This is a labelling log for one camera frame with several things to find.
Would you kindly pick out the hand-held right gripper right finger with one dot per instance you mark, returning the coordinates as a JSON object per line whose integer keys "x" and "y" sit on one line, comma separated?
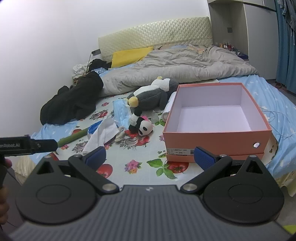
{"x": 204, "y": 160}

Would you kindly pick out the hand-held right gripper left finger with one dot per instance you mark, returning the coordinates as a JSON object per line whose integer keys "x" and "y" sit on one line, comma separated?
{"x": 97, "y": 155}

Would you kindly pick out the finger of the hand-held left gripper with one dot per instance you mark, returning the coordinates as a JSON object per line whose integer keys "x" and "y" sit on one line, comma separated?
{"x": 44, "y": 145}

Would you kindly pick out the pink cardboard shoebox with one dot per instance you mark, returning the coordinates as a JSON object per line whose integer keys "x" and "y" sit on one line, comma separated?
{"x": 215, "y": 141}

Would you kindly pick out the red foil packet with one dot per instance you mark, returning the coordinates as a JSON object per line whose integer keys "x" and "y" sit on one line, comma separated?
{"x": 131, "y": 134}

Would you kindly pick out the blue face mask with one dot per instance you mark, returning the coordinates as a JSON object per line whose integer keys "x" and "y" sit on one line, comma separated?
{"x": 121, "y": 111}

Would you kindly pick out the small panda plush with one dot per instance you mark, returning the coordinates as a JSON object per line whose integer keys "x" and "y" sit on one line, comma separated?
{"x": 144, "y": 127}

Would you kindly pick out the clear plastic bag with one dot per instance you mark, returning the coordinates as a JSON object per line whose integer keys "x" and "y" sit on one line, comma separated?
{"x": 155, "y": 119}

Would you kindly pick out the person's left hand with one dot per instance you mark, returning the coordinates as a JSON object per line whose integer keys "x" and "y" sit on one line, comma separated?
{"x": 7, "y": 164}

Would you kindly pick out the green plush stem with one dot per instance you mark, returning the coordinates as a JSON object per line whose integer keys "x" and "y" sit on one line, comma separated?
{"x": 74, "y": 136}

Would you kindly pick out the floral bed sheet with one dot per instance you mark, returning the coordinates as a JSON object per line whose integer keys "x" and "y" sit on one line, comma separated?
{"x": 138, "y": 153}

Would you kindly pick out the black clothing pile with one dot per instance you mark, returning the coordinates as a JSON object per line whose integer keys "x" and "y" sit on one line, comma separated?
{"x": 74, "y": 99}

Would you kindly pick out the white spray can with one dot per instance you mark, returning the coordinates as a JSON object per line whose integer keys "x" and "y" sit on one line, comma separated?
{"x": 168, "y": 106}

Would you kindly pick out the grey white penguin plush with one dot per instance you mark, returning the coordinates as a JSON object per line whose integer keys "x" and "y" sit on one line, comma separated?
{"x": 150, "y": 95}

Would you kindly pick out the crumpled white cloth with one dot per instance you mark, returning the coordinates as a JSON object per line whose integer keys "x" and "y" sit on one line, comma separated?
{"x": 79, "y": 70}

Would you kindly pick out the blue printed cloth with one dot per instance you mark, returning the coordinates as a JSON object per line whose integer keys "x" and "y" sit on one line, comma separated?
{"x": 100, "y": 70}

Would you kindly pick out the light blue bed sheet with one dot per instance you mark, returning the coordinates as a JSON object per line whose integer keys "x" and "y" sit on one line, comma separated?
{"x": 266, "y": 92}

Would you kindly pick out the small black garment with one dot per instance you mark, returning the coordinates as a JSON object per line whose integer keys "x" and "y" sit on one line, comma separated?
{"x": 99, "y": 64}

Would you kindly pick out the grey duvet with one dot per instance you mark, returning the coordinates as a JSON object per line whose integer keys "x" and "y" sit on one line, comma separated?
{"x": 180, "y": 67}

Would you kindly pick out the yellow pillow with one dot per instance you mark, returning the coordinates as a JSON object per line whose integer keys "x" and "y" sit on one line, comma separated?
{"x": 129, "y": 56}

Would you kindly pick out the row of small bottles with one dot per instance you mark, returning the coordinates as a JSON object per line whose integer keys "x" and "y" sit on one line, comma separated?
{"x": 225, "y": 46}

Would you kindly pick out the blue curtain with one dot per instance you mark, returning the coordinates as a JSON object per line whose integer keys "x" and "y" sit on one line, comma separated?
{"x": 285, "y": 53}

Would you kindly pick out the cream padded headboard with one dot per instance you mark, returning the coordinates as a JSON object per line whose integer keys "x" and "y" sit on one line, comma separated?
{"x": 157, "y": 32}

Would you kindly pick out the grey white wardrobe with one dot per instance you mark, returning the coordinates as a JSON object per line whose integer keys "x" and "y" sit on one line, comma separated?
{"x": 259, "y": 27}

